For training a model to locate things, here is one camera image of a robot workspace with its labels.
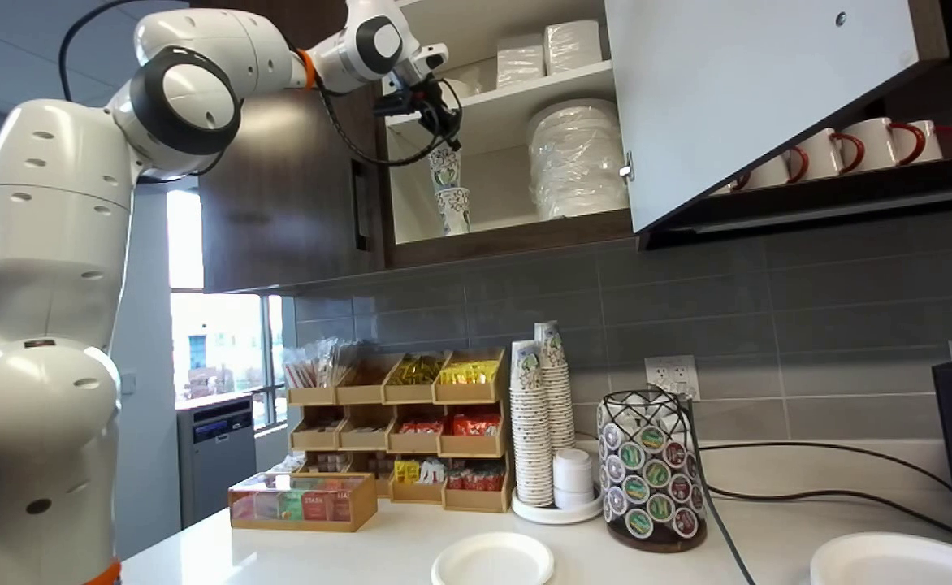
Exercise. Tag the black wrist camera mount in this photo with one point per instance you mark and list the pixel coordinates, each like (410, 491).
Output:
(397, 106)

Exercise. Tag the white cup lid stack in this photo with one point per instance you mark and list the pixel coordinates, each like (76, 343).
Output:
(573, 477)

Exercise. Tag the tall patterned paper cup stack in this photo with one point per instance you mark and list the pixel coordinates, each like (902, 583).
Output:
(529, 425)
(557, 379)

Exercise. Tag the small white paper plate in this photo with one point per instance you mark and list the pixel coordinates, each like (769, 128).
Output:
(490, 559)

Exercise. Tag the white round cup holder base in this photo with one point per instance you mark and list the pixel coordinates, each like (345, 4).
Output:
(557, 516)

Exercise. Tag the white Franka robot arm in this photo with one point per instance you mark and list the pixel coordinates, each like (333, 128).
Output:
(52, 272)

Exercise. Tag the large white paper plate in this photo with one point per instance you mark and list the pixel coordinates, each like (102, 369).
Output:
(899, 562)

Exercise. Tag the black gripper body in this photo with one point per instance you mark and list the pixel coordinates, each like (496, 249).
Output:
(430, 100)

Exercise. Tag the wooden tea bag box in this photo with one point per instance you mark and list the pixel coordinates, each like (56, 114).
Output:
(301, 504)

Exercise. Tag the plastic wrapped white plate stack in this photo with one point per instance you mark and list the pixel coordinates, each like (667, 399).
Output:
(576, 157)

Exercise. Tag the white wall outlet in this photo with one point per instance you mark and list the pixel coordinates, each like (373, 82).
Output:
(671, 374)

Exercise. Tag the white cabinet door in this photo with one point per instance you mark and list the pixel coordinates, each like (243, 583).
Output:
(754, 100)

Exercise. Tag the dark wood mug shelf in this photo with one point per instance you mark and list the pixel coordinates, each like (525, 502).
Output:
(821, 205)

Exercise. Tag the wooden condiment organizer rack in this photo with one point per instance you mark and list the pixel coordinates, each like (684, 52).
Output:
(430, 434)

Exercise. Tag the white napkin pack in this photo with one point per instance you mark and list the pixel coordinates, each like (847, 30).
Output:
(521, 60)
(573, 46)

